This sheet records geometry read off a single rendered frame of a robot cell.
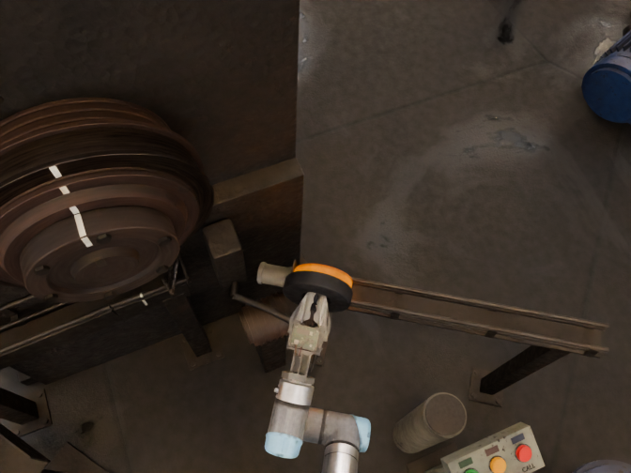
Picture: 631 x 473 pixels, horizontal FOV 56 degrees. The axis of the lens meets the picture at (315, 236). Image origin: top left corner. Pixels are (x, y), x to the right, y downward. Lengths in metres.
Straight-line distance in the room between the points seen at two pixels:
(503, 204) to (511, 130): 0.38
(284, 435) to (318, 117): 1.69
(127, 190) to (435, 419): 1.04
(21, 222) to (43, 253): 0.06
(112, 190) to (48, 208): 0.10
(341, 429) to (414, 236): 1.23
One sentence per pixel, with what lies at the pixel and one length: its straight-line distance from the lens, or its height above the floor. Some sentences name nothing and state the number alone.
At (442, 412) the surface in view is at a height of 0.52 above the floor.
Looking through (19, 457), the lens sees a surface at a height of 0.61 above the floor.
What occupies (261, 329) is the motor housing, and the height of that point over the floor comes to 0.52.
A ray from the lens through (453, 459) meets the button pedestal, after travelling 1.61.
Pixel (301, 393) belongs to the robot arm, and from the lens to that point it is 1.27.
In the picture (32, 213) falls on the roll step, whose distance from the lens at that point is 1.08.
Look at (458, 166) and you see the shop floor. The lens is 2.64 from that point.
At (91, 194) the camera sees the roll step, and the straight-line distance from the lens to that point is 1.06.
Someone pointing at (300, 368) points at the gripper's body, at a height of 0.92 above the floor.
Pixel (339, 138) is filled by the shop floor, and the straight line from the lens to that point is 2.62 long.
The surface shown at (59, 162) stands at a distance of 1.02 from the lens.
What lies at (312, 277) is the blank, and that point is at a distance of 1.27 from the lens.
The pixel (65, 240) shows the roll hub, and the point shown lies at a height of 1.25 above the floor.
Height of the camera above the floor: 2.17
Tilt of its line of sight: 65 degrees down
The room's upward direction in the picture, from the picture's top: 6 degrees clockwise
